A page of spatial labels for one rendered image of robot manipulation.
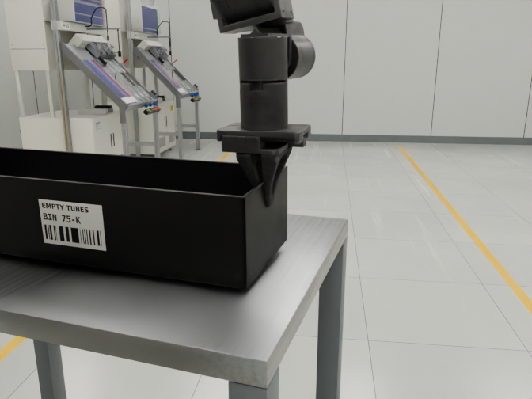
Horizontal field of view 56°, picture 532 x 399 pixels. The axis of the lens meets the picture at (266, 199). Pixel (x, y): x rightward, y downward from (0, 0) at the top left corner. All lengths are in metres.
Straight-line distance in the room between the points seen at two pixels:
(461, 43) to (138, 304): 6.78
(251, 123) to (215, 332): 0.24
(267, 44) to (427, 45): 6.55
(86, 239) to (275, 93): 0.30
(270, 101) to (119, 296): 0.29
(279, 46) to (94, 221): 0.31
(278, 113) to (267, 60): 0.06
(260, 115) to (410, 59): 6.52
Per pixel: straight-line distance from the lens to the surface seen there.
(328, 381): 0.98
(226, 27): 0.60
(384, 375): 1.90
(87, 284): 0.66
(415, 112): 7.11
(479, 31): 7.24
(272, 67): 0.57
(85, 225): 0.66
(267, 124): 0.58
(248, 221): 0.56
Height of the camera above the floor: 1.06
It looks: 15 degrees down
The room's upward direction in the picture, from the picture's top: straight up
